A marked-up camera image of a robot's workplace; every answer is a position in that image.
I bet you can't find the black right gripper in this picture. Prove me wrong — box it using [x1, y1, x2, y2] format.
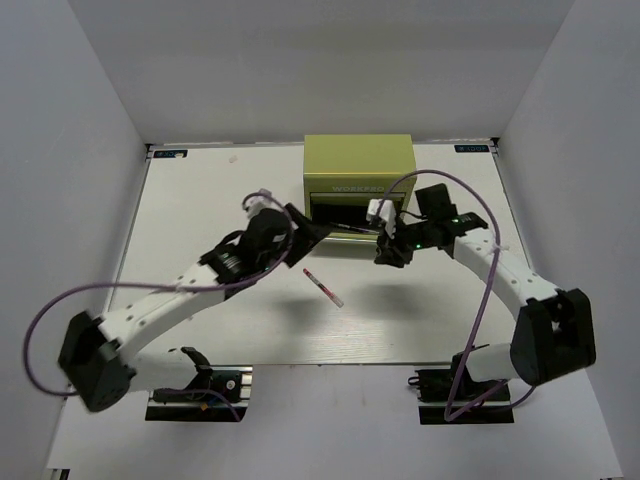
[374, 215, 434, 269]

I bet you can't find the green metal tool chest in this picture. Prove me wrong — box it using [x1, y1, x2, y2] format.
[303, 134, 416, 243]

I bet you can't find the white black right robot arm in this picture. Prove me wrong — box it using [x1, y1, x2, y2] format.
[366, 184, 596, 399]

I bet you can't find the blue right corner label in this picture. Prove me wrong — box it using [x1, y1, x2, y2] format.
[454, 144, 490, 153]

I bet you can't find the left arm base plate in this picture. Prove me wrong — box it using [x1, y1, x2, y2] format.
[145, 366, 253, 423]

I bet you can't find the blue left corner label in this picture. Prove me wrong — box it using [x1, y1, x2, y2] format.
[153, 149, 188, 159]

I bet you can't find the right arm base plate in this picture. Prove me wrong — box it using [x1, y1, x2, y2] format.
[407, 366, 514, 426]

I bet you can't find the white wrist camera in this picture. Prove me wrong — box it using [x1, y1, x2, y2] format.
[366, 199, 397, 238]
[242, 189, 272, 219]

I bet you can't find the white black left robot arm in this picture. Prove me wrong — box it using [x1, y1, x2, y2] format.
[58, 204, 332, 413]

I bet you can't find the green bottom drawer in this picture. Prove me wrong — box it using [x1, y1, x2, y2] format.
[306, 199, 380, 242]

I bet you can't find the red ink clear pen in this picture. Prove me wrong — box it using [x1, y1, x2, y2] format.
[303, 268, 344, 308]

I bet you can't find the green drawer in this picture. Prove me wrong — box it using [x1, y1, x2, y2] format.
[309, 190, 385, 203]
[306, 199, 380, 242]

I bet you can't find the purple ink clear pen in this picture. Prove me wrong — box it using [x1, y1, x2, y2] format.
[332, 223, 377, 234]

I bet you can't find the blue corner label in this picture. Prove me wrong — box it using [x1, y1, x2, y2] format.
[454, 144, 490, 153]
[153, 149, 188, 159]

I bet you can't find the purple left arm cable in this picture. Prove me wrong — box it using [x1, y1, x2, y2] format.
[22, 192, 294, 399]

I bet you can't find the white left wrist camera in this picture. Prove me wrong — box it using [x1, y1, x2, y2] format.
[242, 189, 272, 219]

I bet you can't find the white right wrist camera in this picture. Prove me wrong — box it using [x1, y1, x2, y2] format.
[366, 199, 397, 238]

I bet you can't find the green top drawer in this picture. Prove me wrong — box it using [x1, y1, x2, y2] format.
[309, 190, 385, 203]

